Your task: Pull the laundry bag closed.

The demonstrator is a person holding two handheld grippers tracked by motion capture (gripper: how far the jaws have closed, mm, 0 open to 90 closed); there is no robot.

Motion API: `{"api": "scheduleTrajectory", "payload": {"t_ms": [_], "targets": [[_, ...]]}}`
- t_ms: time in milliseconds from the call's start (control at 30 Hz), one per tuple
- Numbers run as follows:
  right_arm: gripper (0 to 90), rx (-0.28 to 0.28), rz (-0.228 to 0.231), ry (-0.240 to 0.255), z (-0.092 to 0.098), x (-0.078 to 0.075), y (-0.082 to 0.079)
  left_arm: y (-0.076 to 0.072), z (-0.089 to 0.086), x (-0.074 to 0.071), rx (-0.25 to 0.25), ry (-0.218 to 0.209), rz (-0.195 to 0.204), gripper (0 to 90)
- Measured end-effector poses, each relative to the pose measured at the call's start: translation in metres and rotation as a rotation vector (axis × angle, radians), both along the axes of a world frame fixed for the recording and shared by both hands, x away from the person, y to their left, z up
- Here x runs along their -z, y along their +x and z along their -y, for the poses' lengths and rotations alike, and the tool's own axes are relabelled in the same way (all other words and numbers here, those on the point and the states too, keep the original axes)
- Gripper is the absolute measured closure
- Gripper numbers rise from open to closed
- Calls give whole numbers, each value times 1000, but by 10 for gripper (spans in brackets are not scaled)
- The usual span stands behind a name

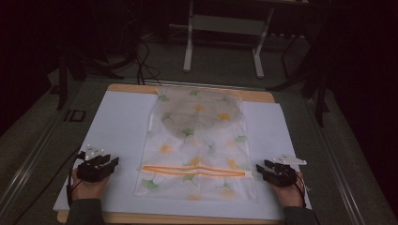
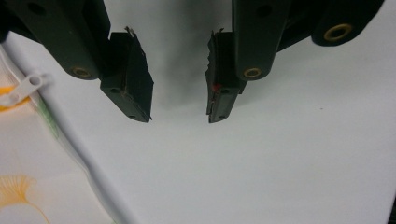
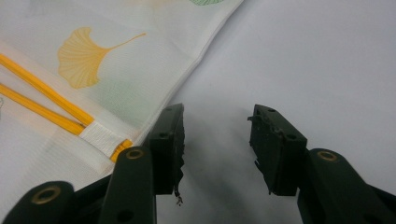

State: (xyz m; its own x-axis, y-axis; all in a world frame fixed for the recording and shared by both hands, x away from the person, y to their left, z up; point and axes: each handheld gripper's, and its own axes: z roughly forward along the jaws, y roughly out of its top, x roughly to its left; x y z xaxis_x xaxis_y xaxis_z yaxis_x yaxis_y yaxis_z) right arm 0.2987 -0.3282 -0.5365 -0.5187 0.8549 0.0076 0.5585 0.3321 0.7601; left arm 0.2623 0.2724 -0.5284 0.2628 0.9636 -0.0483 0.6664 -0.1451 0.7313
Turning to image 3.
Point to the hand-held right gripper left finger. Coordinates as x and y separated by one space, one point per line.
134 186

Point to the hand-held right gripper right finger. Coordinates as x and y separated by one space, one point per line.
280 155

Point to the white leaf-print mesh laundry bag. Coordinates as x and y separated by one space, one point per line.
140 68

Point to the white foam mat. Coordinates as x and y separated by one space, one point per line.
311 62

